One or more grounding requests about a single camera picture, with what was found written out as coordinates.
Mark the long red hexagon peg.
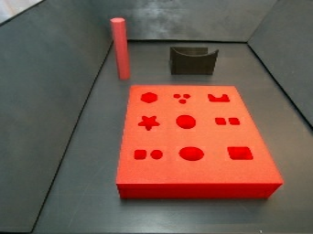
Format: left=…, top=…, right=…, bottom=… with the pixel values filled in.
left=110, top=17, right=132, bottom=80

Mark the red shape-sorting board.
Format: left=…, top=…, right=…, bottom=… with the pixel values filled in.
left=117, top=85, right=284, bottom=198

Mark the black curved holder stand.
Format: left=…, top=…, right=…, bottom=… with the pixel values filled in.
left=171, top=47, right=220, bottom=75

